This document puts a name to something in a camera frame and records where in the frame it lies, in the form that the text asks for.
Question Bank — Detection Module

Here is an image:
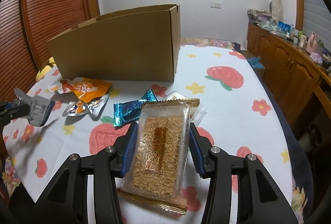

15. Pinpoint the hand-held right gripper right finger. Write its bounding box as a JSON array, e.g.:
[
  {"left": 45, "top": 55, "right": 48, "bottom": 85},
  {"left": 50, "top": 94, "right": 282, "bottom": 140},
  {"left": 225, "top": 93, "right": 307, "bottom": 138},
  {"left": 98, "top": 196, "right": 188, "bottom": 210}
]
[{"left": 189, "top": 122, "right": 300, "bottom": 224}]

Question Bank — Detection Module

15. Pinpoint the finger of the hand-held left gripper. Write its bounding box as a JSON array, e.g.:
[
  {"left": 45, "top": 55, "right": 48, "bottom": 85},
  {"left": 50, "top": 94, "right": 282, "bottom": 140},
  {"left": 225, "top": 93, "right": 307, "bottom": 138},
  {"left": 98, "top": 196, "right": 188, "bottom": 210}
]
[
  {"left": 0, "top": 100, "right": 24, "bottom": 110},
  {"left": 0, "top": 107, "right": 30, "bottom": 126}
]

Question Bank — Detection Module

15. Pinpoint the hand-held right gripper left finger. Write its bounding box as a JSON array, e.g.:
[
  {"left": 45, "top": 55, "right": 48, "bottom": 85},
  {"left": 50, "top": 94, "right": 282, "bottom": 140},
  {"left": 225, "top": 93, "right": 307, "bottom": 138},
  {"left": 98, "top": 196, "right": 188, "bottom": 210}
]
[{"left": 8, "top": 122, "right": 139, "bottom": 224}]

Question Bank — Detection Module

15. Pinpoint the blue and white snack packet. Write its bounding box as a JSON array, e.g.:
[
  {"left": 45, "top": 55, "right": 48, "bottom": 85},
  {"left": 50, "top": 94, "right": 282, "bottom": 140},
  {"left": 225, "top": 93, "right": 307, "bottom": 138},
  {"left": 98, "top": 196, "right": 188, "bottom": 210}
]
[{"left": 13, "top": 88, "right": 55, "bottom": 127}]

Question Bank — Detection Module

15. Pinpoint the clear sesame candy packet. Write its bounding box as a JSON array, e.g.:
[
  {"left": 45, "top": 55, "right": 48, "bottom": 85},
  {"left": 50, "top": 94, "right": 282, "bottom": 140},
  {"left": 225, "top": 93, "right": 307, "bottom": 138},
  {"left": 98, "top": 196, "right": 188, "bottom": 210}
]
[{"left": 118, "top": 98, "right": 201, "bottom": 214}]

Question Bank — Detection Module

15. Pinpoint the brown cardboard box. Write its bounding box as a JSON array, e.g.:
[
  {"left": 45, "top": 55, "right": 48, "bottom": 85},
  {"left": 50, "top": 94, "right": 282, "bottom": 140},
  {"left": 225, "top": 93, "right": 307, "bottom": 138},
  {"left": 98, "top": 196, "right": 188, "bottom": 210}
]
[{"left": 47, "top": 4, "right": 181, "bottom": 83}]

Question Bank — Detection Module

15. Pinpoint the empty clear wrapper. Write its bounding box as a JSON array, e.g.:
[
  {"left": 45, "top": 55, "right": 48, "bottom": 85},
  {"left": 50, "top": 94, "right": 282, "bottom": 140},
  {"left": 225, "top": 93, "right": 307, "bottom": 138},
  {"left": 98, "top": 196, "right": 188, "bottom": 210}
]
[{"left": 190, "top": 106, "right": 209, "bottom": 126}]

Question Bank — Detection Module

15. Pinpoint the blue candy wrapper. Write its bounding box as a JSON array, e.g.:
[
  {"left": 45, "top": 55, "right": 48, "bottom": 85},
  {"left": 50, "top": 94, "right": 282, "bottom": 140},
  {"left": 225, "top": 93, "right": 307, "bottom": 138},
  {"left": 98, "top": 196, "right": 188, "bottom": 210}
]
[{"left": 114, "top": 89, "right": 158, "bottom": 127}]

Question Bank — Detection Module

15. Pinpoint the yellow plush pillow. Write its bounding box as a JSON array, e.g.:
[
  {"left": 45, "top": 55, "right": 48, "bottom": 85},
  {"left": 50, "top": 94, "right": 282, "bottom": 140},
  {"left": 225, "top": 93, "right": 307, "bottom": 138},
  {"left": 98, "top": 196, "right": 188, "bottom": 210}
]
[{"left": 35, "top": 57, "right": 56, "bottom": 82}]

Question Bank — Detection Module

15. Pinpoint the white strawberry print bed sheet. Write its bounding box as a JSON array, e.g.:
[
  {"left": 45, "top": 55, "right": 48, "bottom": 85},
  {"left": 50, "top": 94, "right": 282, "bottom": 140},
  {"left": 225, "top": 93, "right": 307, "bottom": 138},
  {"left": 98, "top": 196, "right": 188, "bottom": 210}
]
[{"left": 2, "top": 44, "right": 293, "bottom": 224}]

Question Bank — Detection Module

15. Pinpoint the small clear snack packet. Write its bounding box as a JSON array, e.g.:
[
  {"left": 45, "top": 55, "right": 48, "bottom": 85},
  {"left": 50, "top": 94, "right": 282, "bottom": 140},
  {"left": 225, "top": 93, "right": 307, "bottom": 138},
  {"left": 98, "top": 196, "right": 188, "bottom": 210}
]
[{"left": 165, "top": 91, "right": 190, "bottom": 103}]

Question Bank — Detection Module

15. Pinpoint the silver and orange snack packet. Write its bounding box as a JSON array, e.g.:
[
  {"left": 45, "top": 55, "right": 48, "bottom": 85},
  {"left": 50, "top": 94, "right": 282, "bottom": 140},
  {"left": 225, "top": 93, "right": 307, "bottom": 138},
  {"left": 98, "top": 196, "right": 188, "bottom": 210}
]
[{"left": 62, "top": 93, "right": 110, "bottom": 119}]

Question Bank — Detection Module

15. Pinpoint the brown louvered wooden wardrobe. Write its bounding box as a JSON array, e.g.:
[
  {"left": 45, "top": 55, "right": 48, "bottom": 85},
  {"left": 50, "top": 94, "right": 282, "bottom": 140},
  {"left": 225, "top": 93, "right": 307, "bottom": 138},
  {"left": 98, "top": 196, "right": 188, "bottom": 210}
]
[{"left": 0, "top": 0, "right": 101, "bottom": 111}]

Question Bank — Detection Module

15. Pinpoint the blue slipper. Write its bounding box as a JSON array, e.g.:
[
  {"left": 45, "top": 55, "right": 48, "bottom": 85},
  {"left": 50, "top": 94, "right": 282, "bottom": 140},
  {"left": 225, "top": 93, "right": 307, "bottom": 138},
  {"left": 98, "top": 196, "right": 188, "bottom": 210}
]
[{"left": 246, "top": 56, "right": 267, "bottom": 70}]

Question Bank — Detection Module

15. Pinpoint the long wooden cabinet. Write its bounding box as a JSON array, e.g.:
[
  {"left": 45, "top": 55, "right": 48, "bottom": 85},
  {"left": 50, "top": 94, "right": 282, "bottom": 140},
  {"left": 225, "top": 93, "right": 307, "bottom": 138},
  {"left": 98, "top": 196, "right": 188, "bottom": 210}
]
[{"left": 244, "top": 23, "right": 331, "bottom": 153}]

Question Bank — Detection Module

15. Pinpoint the green patterned cloth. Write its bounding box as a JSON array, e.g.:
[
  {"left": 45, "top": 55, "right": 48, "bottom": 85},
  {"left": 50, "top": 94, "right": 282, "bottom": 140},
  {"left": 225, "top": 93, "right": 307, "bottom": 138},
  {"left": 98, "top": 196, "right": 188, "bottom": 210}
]
[{"left": 259, "top": 20, "right": 279, "bottom": 33}]

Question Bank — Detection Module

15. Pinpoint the pile of folded cloths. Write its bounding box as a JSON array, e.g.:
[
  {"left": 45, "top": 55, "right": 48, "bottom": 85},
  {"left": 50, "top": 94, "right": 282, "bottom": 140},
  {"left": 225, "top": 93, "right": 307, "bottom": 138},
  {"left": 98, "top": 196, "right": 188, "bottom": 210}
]
[{"left": 247, "top": 8, "right": 272, "bottom": 24}]

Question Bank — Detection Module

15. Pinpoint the blue carton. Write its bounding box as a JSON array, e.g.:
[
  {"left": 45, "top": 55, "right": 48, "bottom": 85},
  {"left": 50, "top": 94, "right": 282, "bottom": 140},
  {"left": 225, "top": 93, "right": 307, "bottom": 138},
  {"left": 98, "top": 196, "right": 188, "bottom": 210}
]
[{"left": 277, "top": 20, "right": 294, "bottom": 32}]

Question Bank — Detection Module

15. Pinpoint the grey window blind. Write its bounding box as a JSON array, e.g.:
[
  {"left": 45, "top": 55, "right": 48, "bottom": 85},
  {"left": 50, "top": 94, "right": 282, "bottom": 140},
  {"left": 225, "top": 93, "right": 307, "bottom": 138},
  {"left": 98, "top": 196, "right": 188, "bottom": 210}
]
[{"left": 301, "top": 0, "right": 331, "bottom": 42}]

